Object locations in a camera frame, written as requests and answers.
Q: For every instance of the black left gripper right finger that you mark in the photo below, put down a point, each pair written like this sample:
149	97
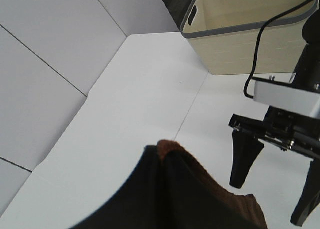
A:
190	204

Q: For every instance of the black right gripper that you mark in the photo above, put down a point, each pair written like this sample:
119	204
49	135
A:
289	132

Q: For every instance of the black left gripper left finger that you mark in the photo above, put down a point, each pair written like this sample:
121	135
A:
134	205

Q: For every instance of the brown towel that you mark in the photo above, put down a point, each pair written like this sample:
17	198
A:
200	174

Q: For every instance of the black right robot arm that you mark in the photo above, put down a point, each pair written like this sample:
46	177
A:
306	75

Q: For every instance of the beige storage box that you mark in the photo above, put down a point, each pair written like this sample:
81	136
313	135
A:
230	36

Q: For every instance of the white backboard panel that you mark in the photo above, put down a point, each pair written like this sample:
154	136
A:
51	54

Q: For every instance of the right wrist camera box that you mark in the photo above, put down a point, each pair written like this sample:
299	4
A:
283	96

